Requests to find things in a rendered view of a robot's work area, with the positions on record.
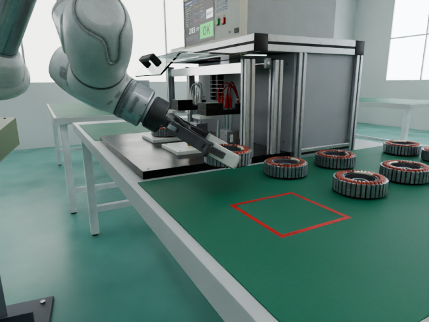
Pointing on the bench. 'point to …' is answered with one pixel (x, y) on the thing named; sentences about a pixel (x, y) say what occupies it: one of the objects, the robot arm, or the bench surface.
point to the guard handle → (150, 60)
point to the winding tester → (270, 18)
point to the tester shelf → (277, 46)
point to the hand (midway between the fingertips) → (226, 153)
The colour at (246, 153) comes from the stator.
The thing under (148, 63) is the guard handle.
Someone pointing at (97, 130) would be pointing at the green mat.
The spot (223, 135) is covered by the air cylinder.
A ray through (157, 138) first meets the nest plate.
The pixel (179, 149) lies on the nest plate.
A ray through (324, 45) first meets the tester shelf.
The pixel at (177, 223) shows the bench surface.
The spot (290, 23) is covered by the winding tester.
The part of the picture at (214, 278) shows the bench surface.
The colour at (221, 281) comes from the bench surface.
